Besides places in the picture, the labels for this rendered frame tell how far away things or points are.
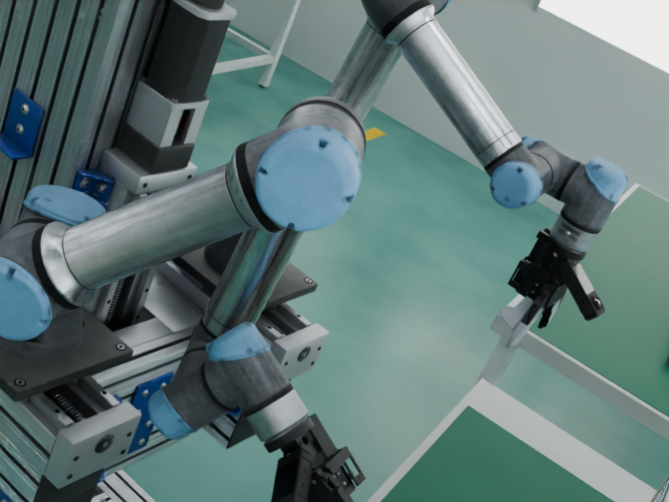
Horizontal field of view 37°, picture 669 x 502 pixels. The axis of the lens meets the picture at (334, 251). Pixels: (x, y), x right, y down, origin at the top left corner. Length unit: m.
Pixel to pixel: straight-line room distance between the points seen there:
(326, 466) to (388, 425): 2.20
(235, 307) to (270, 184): 0.32
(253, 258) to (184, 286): 0.57
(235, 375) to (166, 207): 0.25
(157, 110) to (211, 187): 0.42
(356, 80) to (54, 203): 0.65
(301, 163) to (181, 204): 0.17
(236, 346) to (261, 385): 0.06
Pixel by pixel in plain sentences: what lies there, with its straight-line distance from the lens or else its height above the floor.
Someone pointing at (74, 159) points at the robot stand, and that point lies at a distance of 1.65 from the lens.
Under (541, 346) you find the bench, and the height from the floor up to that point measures 0.74.
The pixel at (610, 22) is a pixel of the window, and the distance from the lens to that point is 5.85.
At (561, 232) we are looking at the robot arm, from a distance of 1.76.
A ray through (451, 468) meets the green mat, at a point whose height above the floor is 0.75.
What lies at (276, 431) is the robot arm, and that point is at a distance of 1.34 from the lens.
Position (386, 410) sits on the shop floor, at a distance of 3.61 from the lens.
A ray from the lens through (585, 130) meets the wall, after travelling 5.94.
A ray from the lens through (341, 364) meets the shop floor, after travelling 3.73.
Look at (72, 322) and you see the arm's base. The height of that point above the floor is 1.09.
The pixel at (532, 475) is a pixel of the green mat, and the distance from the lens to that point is 2.30.
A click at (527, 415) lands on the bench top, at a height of 0.75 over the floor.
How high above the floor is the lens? 1.97
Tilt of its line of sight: 26 degrees down
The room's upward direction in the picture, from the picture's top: 24 degrees clockwise
